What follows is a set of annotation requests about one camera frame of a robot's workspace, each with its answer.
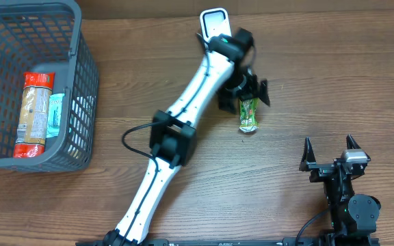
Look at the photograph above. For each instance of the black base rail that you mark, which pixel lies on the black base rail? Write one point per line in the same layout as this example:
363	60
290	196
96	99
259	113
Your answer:
287	241

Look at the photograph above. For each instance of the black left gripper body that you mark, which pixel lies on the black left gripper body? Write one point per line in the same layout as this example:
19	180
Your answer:
245	81

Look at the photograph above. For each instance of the white barcode scanner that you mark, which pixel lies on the white barcode scanner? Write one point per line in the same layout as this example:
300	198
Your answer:
214	22

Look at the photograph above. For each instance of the grey plastic shopping basket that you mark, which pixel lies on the grey plastic shopping basket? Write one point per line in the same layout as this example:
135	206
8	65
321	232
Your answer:
46	37

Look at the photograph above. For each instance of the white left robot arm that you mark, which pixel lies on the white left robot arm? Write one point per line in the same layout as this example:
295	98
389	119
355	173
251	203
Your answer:
173	132

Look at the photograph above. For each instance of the green snack packet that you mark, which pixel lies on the green snack packet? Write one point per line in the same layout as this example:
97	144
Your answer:
247	109

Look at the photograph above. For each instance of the teal wipes packet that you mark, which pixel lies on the teal wipes packet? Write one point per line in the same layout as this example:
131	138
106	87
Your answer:
54	115

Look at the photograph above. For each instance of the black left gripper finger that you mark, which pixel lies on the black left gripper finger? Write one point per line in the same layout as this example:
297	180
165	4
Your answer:
263	92
227	103

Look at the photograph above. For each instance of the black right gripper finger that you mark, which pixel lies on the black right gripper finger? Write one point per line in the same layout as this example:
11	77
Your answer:
351	143
308	156

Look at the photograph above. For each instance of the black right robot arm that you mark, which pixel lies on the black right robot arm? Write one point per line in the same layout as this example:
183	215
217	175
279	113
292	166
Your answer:
353	216

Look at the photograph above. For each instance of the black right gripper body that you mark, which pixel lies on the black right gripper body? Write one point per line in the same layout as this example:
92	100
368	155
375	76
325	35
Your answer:
321	172

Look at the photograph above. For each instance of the orange noodle packet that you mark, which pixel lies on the orange noodle packet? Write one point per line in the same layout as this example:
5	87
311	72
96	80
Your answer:
31	132

